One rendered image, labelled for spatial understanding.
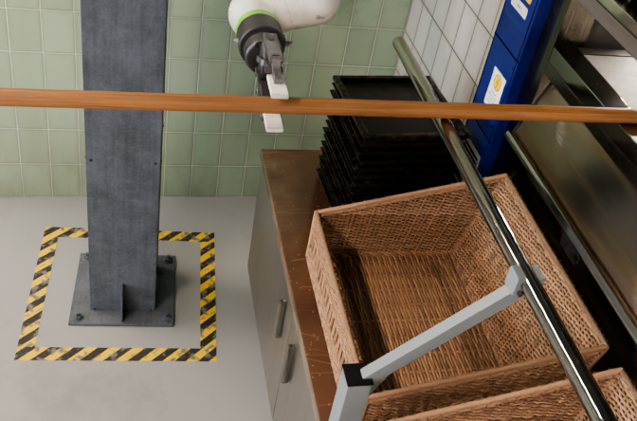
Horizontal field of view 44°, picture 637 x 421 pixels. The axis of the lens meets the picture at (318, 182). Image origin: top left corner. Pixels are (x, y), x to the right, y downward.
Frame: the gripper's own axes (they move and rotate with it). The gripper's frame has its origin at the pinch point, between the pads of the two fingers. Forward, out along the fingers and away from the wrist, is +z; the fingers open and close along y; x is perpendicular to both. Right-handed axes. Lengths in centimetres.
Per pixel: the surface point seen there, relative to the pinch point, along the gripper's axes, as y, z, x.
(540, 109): -2, 1, -50
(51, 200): 119, -116, 53
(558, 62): 2, -26, -68
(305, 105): -1.1, 1.5, -5.0
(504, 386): 44, 29, -47
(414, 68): 1.3, -17.9, -31.2
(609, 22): -23, 5, -54
